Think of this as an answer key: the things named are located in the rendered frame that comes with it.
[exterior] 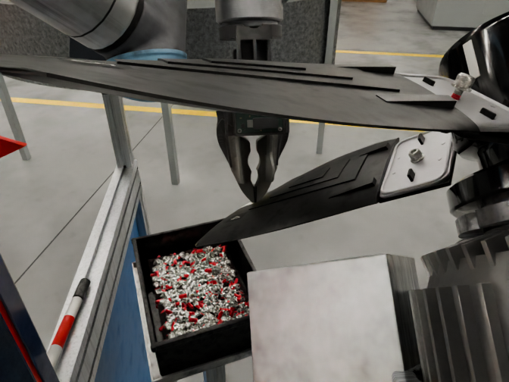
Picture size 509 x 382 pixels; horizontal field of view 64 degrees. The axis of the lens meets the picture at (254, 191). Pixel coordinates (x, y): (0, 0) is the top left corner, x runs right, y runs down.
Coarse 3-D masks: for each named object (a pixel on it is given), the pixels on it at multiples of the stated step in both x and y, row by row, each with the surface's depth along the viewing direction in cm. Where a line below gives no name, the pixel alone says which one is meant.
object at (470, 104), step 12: (420, 84) 29; (444, 84) 30; (468, 96) 28; (480, 96) 29; (468, 108) 26; (480, 108) 26; (492, 108) 27; (504, 108) 27; (480, 120) 24; (492, 120) 24; (504, 120) 25
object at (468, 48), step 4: (464, 44) 31; (468, 44) 30; (472, 44) 30; (464, 48) 31; (468, 48) 30; (472, 48) 30; (464, 52) 31; (468, 52) 30; (472, 52) 30; (468, 56) 30; (472, 56) 30; (468, 60) 30; (472, 60) 30; (468, 64) 30; (472, 64) 30; (476, 64) 30; (468, 68) 30; (472, 68) 30; (476, 68) 30; (472, 72) 30; (476, 72) 30; (472, 76) 30; (476, 76) 30
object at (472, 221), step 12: (492, 204) 29; (504, 204) 26; (468, 216) 29; (480, 216) 28; (492, 216) 27; (504, 216) 26; (468, 228) 29; (480, 228) 29; (492, 228) 29; (504, 228) 30
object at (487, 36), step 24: (504, 24) 29; (456, 48) 32; (480, 48) 30; (504, 48) 28; (456, 72) 32; (480, 72) 30; (504, 72) 28; (504, 96) 28; (456, 144) 33; (480, 144) 31; (504, 144) 29; (480, 168) 32; (504, 168) 26; (456, 192) 30; (480, 192) 28; (504, 192) 26; (456, 216) 34
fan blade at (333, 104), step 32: (0, 64) 10; (32, 64) 11; (64, 64) 13; (96, 64) 15; (128, 64) 18; (160, 64) 19; (192, 64) 20; (224, 64) 22; (256, 64) 23; (288, 64) 24; (320, 64) 26; (352, 64) 28; (384, 64) 28; (128, 96) 12; (160, 96) 11; (192, 96) 13; (224, 96) 14; (256, 96) 16; (288, 96) 17; (320, 96) 19; (352, 96) 20; (384, 96) 22; (416, 96) 22; (448, 96) 23; (384, 128) 18; (416, 128) 19; (448, 128) 21
